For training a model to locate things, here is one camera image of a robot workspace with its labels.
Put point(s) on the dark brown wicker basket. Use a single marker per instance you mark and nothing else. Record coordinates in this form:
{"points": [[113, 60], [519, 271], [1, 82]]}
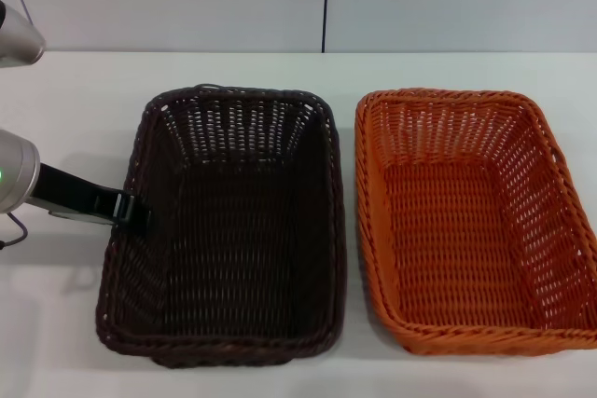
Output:
{"points": [[242, 249]]}

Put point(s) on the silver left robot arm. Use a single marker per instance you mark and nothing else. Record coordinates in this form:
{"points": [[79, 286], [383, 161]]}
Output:
{"points": [[16, 169]]}

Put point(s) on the orange wicker basket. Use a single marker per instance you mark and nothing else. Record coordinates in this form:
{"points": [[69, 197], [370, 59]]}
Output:
{"points": [[448, 235]]}

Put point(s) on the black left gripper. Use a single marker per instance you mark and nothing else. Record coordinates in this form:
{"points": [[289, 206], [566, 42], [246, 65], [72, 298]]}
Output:
{"points": [[70, 193]]}

